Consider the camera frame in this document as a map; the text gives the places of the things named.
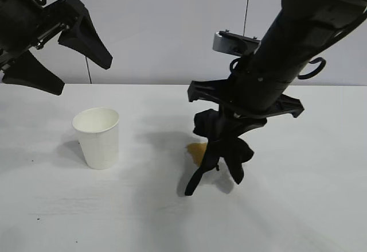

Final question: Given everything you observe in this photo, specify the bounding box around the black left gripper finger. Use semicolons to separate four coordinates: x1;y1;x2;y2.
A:
1;51;65;96
57;13;114;70

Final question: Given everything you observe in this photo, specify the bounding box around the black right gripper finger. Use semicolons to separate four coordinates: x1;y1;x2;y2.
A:
228;115;268;151
210;104;231;161

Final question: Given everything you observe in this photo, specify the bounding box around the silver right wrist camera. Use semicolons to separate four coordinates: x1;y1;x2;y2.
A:
212;29;261;57

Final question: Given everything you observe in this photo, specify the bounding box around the white paper cup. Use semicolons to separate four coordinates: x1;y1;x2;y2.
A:
71;107;120;170

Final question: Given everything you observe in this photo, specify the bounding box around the brown liquid spill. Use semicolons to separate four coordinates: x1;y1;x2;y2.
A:
185;142;209;167

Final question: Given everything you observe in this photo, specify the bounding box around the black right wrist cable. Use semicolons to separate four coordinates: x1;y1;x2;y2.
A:
298;57;327;80

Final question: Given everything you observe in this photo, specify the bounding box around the black cloth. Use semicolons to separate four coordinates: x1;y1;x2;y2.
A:
183;108;255;197

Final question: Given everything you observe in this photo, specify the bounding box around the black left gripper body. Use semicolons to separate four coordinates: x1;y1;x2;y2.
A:
0;0;87;73

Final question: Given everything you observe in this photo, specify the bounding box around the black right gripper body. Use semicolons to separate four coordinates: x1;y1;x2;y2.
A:
187;61;305;121

